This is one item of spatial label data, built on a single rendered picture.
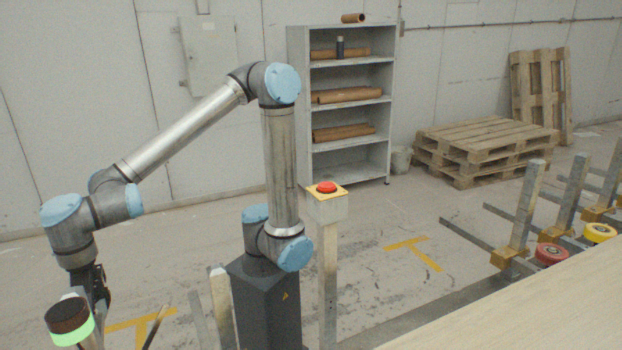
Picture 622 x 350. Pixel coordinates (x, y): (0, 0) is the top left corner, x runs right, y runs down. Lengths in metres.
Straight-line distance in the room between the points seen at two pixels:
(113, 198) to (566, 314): 1.13
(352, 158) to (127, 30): 2.44
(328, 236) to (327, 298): 0.18
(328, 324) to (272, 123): 0.60
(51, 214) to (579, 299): 1.27
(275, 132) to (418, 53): 3.17
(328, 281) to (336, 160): 3.01
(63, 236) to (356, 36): 3.17
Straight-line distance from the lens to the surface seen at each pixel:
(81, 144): 3.37
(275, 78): 1.06
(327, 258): 0.85
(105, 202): 0.98
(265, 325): 1.62
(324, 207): 0.75
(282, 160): 1.15
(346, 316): 2.21
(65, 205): 0.97
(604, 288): 1.24
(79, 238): 1.00
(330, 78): 3.59
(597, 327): 1.10
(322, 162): 3.77
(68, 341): 0.72
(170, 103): 3.25
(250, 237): 1.43
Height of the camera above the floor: 1.56
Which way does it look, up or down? 23 degrees down
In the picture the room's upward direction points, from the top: 2 degrees counter-clockwise
